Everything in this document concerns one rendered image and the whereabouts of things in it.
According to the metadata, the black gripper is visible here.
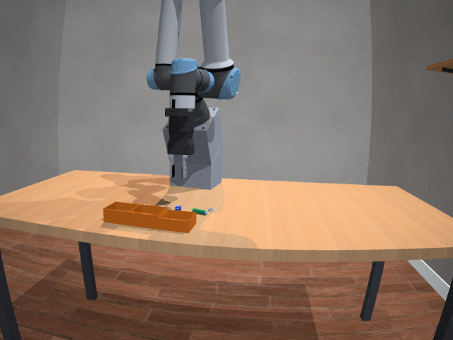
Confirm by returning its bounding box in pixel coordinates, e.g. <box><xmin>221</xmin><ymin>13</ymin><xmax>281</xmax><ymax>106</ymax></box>
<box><xmin>165</xmin><ymin>96</ymin><xmax>195</xmax><ymax>179</ymax></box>

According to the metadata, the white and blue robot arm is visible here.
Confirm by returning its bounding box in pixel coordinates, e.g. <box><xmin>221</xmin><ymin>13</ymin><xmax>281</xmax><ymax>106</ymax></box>
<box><xmin>147</xmin><ymin>0</ymin><xmax>241</xmax><ymax>127</ymax></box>

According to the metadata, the orange divided tray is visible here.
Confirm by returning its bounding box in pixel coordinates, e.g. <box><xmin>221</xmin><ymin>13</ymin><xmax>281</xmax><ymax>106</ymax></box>
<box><xmin>103</xmin><ymin>202</ymin><xmax>196</xmax><ymax>233</ymax></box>

